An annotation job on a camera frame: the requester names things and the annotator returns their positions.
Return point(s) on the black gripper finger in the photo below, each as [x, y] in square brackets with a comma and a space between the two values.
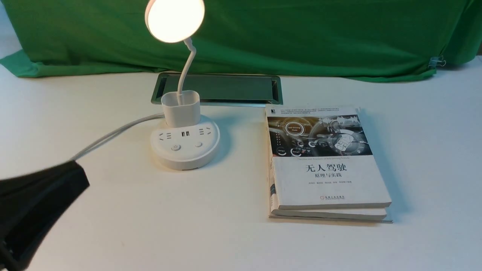
[30, 205]

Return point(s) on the silver binder clip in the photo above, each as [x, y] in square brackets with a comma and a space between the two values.
[437, 61]

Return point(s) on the white self-driving book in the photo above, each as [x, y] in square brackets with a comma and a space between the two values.
[322, 166]

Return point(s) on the green backdrop cloth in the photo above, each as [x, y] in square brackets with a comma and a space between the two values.
[367, 40]

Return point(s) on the white desk lamp with sockets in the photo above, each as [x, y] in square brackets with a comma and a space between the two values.
[188, 140]

